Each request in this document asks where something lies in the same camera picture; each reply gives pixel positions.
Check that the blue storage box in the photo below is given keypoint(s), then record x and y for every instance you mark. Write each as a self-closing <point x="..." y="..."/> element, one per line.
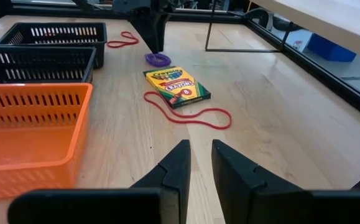
<point x="330" y="46"/>

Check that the black plastic basket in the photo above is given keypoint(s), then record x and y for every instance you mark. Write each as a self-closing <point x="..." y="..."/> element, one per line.
<point x="36" y="48"/>
<point x="52" y="25"/>

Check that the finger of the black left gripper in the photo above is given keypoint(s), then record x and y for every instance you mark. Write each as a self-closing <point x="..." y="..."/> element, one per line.
<point x="150" y="31"/>
<point x="163" y="31"/>

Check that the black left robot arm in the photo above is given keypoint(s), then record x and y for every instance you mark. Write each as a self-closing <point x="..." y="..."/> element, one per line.
<point x="88" y="3"/>

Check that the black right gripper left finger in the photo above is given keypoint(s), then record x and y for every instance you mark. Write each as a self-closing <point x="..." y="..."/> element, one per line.
<point x="167" y="199"/>

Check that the wooden riser shelf black legs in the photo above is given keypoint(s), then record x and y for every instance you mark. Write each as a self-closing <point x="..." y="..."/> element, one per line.
<point x="322" y="21"/>

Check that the Crayola crayon box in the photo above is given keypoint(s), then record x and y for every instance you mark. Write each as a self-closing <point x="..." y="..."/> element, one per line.
<point x="176" y="85"/>

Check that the white cardboard box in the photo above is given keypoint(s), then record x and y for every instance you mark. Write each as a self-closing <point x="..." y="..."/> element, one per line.
<point x="298" y="42"/>

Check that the orange plastic basket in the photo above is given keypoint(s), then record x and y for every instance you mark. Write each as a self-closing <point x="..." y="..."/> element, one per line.
<point x="27" y="149"/>

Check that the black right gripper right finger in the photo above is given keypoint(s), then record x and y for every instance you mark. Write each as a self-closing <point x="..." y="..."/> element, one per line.
<point x="245" y="193"/>

